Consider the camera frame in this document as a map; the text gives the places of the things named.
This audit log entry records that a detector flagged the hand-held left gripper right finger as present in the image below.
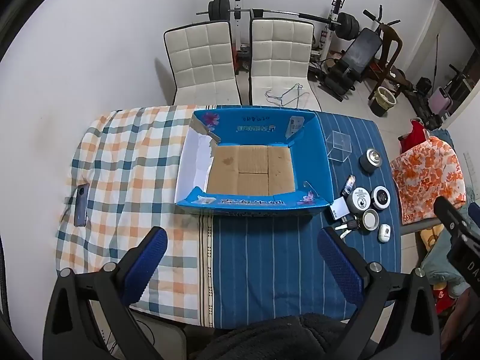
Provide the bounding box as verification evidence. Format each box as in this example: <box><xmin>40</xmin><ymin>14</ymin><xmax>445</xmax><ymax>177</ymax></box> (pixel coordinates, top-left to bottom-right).
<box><xmin>317</xmin><ymin>227</ymin><xmax>441</xmax><ymax>360</ymax></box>

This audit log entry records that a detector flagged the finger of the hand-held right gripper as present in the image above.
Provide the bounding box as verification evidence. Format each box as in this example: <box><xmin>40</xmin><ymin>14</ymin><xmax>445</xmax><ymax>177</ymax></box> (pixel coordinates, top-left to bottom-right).
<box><xmin>467</xmin><ymin>202</ymin><xmax>480</xmax><ymax>229</ymax></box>
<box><xmin>434</xmin><ymin>196</ymin><xmax>480</xmax><ymax>241</ymax></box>

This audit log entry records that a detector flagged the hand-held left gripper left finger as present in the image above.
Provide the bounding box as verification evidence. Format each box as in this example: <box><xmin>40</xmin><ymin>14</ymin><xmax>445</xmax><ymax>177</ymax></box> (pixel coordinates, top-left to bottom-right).
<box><xmin>43</xmin><ymin>227</ymin><xmax>168</xmax><ymax>360</ymax></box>

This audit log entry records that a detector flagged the bunch of keys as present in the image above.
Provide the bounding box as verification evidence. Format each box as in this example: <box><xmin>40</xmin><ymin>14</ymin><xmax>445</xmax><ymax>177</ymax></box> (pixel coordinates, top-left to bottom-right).
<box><xmin>335</xmin><ymin>217</ymin><xmax>362</xmax><ymax>239</ymax></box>

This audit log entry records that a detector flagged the white card box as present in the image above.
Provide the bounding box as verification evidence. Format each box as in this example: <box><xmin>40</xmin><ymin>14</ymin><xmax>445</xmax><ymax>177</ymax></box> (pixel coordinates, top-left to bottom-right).
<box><xmin>330</xmin><ymin>196</ymin><xmax>350</xmax><ymax>221</ymax></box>

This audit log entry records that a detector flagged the small tin with white lid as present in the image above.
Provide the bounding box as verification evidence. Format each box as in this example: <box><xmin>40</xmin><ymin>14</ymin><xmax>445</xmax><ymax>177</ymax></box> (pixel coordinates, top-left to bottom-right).
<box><xmin>362</xmin><ymin>209</ymin><xmax>380</xmax><ymax>231</ymax></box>

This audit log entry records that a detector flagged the white jar with silver label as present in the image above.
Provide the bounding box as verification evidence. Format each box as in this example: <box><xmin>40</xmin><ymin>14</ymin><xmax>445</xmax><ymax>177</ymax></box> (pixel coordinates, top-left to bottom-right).
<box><xmin>344</xmin><ymin>187</ymin><xmax>371</xmax><ymax>212</ymax></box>

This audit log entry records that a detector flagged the white jar with black lid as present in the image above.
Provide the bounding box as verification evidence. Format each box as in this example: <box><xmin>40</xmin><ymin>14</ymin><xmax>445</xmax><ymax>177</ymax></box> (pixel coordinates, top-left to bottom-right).
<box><xmin>370</xmin><ymin>186</ymin><xmax>392</xmax><ymax>209</ymax></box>

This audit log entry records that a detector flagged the grey round tin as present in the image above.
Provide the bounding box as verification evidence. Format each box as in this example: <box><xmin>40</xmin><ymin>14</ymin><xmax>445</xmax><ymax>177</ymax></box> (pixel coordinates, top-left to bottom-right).
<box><xmin>359</xmin><ymin>148</ymin><xmax>383</xmax><ymax>173</ymax></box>

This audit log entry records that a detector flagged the clear plastic box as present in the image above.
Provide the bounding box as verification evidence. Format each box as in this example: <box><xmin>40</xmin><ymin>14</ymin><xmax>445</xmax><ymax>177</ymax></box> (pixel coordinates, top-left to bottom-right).
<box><xmin>324</xmin><ymin>131</ymin><xmax>353</xmax><ymax>162</ymax></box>

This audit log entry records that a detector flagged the blue cardboard box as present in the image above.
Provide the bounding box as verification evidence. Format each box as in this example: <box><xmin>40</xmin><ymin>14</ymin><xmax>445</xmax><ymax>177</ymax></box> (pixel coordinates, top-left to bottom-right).
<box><xmin>174</xmin><ymin>106</ymin><xmax>332</xmax><ymax>218</ymax></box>

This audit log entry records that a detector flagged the light teal cloth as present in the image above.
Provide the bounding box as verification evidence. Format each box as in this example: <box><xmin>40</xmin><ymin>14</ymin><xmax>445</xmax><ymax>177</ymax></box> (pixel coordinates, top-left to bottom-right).
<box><xmin>420</xmin><ymin>229</ymin><xmax>469</xmax><ymax>297</ymax></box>

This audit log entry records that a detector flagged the orange floral blanket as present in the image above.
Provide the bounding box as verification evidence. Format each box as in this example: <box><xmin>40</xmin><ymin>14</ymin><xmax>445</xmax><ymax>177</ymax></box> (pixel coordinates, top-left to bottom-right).
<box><xmin>389</xmin><ymin>136</ymin><xmax>467</xmax><ymax>226</ymax></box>

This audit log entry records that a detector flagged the blue striped cloth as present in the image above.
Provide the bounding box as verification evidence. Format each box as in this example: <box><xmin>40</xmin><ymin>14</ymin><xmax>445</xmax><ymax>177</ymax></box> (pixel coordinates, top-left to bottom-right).
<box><xmin>199</xmin><ymin>105</ymin><xmax>403</xmax><ymax>329</ymax></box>

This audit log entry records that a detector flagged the red cloth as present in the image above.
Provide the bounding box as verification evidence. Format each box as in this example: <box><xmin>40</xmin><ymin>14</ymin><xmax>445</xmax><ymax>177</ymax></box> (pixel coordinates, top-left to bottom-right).
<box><xmin>398</xmin><ymin>120</ymin><xmax>428</xmax><ymax>154</ymax></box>

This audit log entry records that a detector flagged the grey smartphone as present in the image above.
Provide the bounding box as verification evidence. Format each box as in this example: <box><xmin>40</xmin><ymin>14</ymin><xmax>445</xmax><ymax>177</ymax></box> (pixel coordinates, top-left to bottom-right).
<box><xmin>73</xmin><ymin>184</ymin><xmax>91</xmax><ymax>227</ymax></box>

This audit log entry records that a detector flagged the plaid cloth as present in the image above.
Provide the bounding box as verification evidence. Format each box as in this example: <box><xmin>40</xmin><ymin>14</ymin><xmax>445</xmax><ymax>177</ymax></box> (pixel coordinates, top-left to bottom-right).
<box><xmin>55</xmin><ymin>104</ymin><xmax>216</xmax><ymax>325</ymax></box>

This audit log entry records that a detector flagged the person's black fleece clothing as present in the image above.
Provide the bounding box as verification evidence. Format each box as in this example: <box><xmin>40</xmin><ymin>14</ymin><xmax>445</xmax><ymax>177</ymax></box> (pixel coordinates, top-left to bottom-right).
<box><xmin>195</xmin><ymin>312</ymin><xmax>353</xmax><ymax>360</ymax></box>

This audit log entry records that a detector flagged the dark wastebasket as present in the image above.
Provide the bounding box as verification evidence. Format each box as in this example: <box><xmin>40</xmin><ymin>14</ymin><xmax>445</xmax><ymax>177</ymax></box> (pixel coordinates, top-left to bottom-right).
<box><xmin>369</xmin><ymin>86</ymin><xmax>398</xmax><ymax>117</ymax></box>

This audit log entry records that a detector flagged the black weight bench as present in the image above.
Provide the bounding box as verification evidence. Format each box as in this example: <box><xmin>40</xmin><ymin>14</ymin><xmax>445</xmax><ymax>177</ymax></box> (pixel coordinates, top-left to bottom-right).
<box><xmin>322</xmin><ymin>28</ymin><xmax>383</xmax><ymax>100</ymax></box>

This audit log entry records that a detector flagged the brown wooden chair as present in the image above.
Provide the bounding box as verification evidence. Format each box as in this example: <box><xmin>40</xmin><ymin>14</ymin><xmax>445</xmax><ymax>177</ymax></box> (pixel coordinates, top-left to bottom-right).
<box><xmin>369</xmin><ymin>22</ymin><xmax>417</xmax><ymax>100</ymax></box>

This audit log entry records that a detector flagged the white padded chair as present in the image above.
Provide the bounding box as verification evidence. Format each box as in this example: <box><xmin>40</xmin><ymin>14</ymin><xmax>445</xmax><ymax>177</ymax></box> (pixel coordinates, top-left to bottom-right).
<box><xmin>163</xmin><ymin>21</ymin><xmax>242</xmax><ymax>106</ymax></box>
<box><xmin>248</xmin><ymin>18</ymin><xmax>322</xmax><ymax>112</ymax></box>

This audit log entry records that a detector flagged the white barbell rack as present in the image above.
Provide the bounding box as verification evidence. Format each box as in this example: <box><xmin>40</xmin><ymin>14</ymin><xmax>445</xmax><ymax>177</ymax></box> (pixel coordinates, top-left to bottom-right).
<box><xmin>229</xmin><ymin>0</ymin><xmax>347</xmax><ymax>77</ymax></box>

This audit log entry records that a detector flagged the barbell with black plates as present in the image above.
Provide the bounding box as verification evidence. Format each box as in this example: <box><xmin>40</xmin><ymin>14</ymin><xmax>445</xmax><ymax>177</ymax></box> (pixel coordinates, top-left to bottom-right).
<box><xmin>196</xmin><ymin>0</ymin><xmax>361</xmax><ymax>40</ymax></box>

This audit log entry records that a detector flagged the wire clothes hanger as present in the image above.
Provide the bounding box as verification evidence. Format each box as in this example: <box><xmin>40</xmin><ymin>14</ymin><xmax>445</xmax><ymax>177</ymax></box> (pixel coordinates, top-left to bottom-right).
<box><xmin>264</xmin><ymin>83</ymin><xmax>305</xmax><ymax>109</ymax></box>

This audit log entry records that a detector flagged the exercise bike handlebar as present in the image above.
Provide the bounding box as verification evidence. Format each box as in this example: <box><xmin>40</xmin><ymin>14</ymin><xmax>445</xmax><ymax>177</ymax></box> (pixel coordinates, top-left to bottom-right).
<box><xmin>363</xmin><ymin>4</ymin><xmax>402</xmax><ymax>32</ymax></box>

